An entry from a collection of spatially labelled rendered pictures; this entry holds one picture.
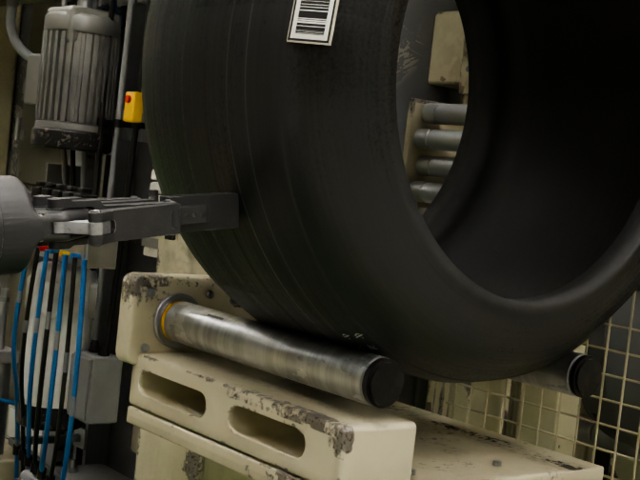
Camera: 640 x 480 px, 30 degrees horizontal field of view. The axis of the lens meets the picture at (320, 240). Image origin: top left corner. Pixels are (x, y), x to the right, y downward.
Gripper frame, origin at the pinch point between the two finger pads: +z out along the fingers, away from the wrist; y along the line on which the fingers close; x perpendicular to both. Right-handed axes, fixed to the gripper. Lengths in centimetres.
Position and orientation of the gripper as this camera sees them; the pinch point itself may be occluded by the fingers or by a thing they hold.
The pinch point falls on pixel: (199, 211)
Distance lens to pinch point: 101.7
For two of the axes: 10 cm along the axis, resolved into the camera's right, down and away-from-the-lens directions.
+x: -0.1, 9.9, 1.3
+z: 7.8, -0.7, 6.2
